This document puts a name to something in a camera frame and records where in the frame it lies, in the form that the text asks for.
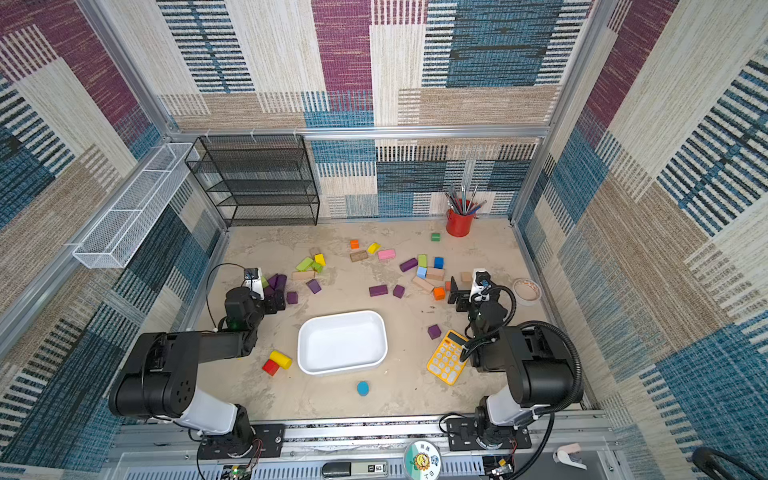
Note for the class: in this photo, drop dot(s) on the purple flat brick centre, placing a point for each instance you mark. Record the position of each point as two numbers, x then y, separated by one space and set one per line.
378 290

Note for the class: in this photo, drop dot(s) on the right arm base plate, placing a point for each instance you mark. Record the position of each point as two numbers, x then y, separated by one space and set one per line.
465 434

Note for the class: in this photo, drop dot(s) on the yellow cylinder block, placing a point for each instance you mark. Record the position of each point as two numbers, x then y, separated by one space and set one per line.
282 360

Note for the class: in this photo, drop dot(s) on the red pen cup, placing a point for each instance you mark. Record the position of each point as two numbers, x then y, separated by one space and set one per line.
458 225

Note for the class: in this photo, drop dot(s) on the white mesh wall basket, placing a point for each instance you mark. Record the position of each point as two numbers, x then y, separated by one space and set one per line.
114 240

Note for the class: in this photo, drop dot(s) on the roll of tape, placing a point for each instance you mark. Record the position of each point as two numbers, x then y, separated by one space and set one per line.
526 291

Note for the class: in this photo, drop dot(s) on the yellow calculator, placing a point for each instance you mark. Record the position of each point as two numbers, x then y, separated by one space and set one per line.
445 363

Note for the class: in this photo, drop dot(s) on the lime green brick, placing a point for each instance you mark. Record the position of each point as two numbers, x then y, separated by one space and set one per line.
305 265

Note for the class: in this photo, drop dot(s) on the black wire shelf rack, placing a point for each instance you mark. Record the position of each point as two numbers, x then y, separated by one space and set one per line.
256 180

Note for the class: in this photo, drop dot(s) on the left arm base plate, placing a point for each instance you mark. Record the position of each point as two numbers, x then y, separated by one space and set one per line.
264 440

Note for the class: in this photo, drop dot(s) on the blue round block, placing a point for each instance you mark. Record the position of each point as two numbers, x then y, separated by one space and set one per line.
363 388

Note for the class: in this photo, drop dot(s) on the purple cylinder block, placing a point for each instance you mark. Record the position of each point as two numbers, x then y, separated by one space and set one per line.
409 264

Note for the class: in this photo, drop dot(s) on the white plastic storage bin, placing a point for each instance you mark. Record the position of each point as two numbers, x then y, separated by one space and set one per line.
342 343

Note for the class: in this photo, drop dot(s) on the round green sticker badge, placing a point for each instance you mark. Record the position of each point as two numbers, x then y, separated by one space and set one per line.
422 461

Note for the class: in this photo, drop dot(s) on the yellow small block back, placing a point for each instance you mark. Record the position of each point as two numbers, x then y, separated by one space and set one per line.
373 248

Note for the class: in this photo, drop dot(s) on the pink brick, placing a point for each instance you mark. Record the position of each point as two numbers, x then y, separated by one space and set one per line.
386 254

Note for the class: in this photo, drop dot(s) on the purple wedge block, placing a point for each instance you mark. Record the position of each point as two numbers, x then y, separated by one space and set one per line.
314 286

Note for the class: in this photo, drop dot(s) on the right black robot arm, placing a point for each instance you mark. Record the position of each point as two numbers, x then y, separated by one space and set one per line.
543 370

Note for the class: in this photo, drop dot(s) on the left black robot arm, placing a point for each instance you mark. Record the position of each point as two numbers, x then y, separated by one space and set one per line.
159 377

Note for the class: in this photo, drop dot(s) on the brown wooden brick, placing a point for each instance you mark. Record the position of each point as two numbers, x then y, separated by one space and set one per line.
359 255

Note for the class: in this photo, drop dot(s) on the long natural wood brick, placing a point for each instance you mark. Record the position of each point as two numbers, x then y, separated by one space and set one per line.
303 276

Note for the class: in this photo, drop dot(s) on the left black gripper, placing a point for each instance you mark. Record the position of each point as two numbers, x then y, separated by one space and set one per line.
272 300

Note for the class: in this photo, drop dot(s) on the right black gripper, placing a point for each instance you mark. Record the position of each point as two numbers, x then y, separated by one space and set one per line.
462 293

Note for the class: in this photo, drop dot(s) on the red cube block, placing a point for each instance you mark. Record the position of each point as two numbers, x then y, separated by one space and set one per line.
270 367

